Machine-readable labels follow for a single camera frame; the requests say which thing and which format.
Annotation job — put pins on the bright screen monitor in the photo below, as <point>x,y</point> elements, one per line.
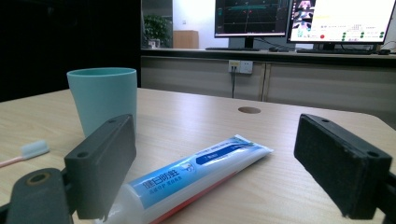
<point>342,21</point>

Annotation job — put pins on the teal plastic cup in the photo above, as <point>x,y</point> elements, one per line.
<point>102,93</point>

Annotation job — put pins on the white wall socket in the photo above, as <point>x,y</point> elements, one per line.
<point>241,66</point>

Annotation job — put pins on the dark screen monitor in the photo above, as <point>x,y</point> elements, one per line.
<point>249,18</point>

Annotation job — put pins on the brown cardboard box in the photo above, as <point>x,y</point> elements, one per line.
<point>186,39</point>

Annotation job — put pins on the blue white toothpaste tube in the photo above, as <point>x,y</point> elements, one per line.
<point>186,175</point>

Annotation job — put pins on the white toothbrush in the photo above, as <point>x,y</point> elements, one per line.
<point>34,148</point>

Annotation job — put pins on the black curtain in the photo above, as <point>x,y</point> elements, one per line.
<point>62,40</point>

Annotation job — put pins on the long dark desk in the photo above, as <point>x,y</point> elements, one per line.
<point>280,58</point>

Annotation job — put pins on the black computer mouse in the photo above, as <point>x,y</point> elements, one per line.
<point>384,52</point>

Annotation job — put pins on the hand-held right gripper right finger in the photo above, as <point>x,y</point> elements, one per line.
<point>339,168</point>

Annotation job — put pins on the green potted plant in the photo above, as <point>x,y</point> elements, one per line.
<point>155,29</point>

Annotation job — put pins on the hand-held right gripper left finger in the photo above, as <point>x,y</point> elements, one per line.
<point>99,168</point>

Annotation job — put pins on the black keyboard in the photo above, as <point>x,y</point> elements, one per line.
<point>334,51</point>
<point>232,48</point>

